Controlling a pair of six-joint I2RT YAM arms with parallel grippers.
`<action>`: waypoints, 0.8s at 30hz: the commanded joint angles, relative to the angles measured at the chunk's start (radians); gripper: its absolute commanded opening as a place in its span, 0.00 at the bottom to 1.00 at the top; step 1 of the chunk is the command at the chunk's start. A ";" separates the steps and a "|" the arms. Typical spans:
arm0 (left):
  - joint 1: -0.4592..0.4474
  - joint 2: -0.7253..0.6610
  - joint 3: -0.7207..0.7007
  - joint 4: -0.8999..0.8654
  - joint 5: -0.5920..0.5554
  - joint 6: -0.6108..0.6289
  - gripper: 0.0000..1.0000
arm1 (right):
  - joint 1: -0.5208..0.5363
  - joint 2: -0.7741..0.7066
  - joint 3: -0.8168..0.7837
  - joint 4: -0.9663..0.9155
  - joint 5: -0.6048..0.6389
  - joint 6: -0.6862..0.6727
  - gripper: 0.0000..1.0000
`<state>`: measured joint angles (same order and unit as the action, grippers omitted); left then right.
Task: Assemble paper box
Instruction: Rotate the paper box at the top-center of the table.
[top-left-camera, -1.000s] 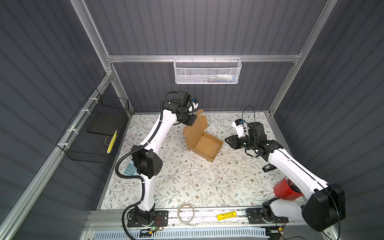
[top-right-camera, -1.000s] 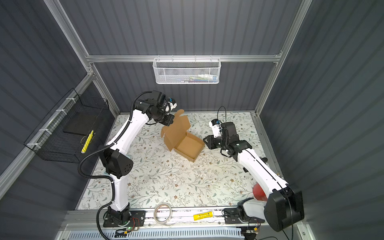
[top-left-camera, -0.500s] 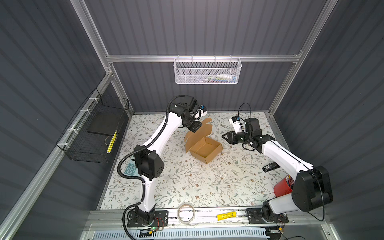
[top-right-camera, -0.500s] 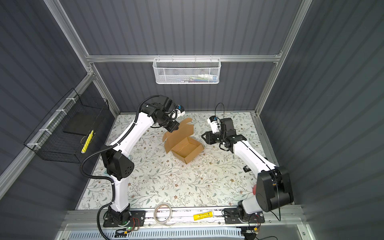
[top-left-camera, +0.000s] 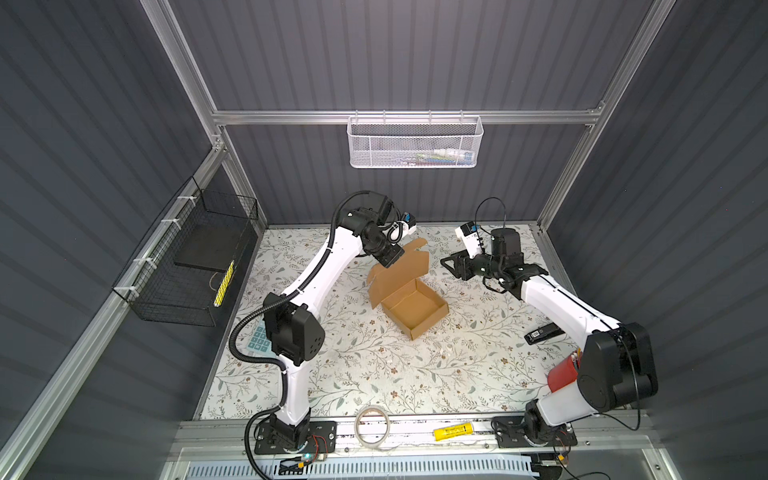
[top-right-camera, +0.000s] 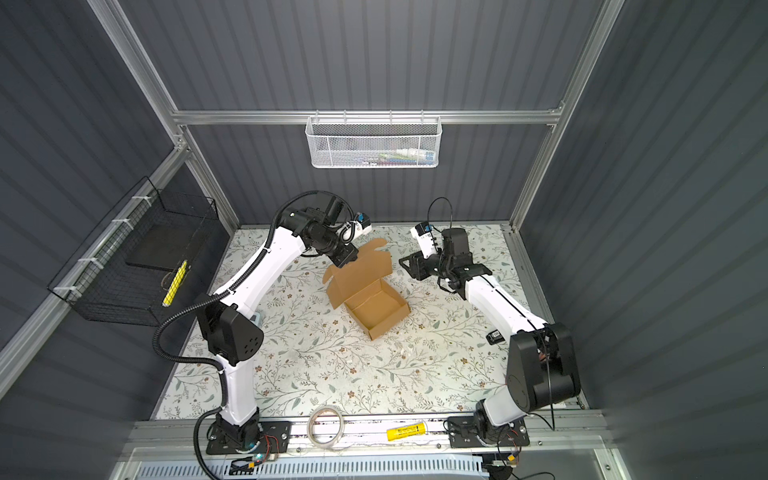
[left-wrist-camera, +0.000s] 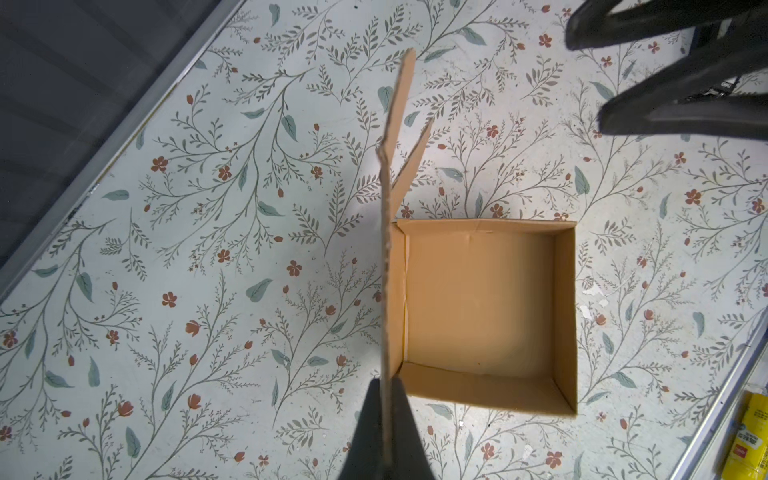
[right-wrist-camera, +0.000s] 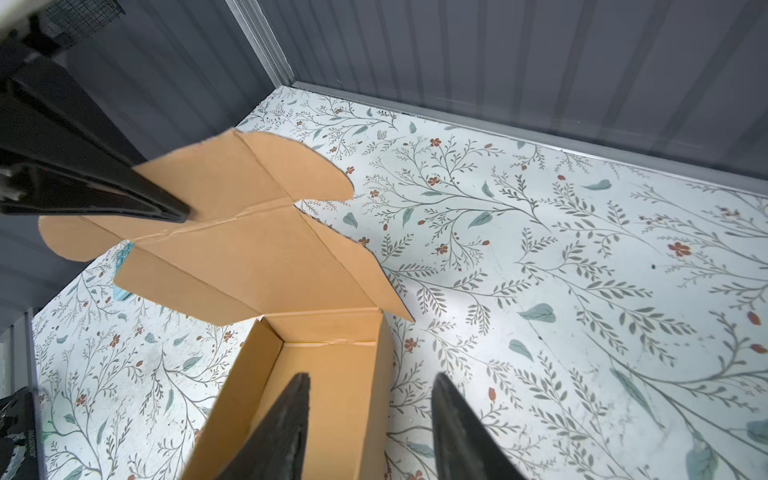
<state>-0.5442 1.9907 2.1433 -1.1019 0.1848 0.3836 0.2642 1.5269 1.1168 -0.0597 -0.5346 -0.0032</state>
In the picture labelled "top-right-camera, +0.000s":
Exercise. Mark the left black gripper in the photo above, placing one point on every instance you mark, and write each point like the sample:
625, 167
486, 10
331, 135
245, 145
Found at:
341, 253

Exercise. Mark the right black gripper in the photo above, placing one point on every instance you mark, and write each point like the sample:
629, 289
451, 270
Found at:
424, 264

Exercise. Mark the brown cardboard box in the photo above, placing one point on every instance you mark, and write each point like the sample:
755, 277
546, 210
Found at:
361, 287

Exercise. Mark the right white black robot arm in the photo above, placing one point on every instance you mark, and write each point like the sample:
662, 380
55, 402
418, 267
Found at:
541, 361

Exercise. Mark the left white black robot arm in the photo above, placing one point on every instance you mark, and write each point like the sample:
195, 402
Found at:
227, 323

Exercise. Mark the small black device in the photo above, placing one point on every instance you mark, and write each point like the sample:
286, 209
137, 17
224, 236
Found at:
495, 337

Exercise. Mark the floral table mat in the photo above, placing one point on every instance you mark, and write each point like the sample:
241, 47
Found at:
435, 360

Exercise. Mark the teal calculator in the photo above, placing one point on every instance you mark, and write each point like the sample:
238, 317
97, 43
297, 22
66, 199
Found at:
257, 319

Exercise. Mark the markers in white basket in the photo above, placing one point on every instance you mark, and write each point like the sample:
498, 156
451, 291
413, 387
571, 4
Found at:
401, 157

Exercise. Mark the yellow striped marker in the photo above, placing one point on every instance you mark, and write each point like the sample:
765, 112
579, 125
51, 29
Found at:
175, 284

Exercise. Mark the black flat pad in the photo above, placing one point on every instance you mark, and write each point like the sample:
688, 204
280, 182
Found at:
164, 247

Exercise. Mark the yellow label tag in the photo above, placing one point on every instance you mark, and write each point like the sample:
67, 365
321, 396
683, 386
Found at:
406, 431

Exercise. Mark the white vented strip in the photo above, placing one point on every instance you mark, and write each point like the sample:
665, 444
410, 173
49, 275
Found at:
447, 466

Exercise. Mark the clear tape roll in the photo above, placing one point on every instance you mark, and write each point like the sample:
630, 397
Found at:
325, 427

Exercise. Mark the white wire mesh basket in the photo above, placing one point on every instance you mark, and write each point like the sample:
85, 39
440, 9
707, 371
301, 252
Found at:
339, 144

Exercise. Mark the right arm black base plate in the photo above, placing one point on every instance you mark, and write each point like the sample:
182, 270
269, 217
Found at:
466, 432

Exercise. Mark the black wire basket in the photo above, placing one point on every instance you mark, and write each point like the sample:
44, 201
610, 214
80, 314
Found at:
99, 286

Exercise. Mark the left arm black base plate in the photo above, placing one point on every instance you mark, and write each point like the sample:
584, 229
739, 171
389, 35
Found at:
273, 437

